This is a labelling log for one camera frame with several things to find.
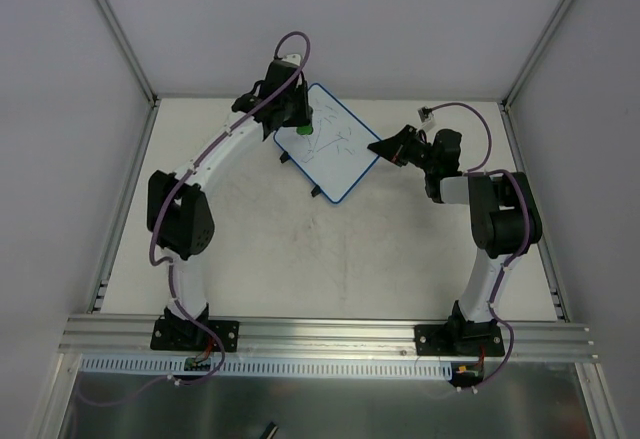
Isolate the blue framed whiteboard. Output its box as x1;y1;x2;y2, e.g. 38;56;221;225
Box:
273;83;380;205

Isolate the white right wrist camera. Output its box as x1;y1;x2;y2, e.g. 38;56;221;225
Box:
418;107;435;131

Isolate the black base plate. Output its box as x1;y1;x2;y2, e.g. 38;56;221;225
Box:
413;322;505;358
150;316;240;353

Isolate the left aluminium side rail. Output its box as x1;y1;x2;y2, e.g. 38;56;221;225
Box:
84;99;161;314

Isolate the aluminium front rail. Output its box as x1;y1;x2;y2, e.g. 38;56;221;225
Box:
58;313;600;363

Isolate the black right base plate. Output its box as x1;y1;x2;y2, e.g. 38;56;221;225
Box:
413;322;505;358

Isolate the small black object at bottom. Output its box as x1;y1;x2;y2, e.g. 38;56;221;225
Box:
260;422;278;439

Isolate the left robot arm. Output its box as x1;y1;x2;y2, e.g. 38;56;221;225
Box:
146;54;312;351

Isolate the slotted cable duct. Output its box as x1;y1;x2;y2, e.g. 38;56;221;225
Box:
79;354;453;381

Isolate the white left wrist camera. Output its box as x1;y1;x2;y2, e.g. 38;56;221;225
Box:
281;53;303;67

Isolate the green whiteboard eraser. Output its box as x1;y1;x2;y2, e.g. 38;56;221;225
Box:
296;124;314;136

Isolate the right aluminium frame post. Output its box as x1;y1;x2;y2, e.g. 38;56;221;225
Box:
501;0;577;110

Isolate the aluminium frame post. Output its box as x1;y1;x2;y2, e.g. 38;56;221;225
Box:
92;0;158;106
501;0;577;110

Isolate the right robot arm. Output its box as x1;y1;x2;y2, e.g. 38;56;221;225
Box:
367;125;542;357

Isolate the left aluminium frame post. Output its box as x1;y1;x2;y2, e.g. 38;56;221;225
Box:
92;0;158;106

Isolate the right aluminium side rail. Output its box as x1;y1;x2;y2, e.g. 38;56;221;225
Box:
499;103;571;323

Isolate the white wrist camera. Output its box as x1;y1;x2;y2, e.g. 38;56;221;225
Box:
418;107;435;131
281;53;303;67

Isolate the aluminium side rail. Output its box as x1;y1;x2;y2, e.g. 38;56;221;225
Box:
499;103;571;323
84;99;161;314

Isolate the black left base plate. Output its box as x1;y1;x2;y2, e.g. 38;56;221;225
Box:
150;316;240;353

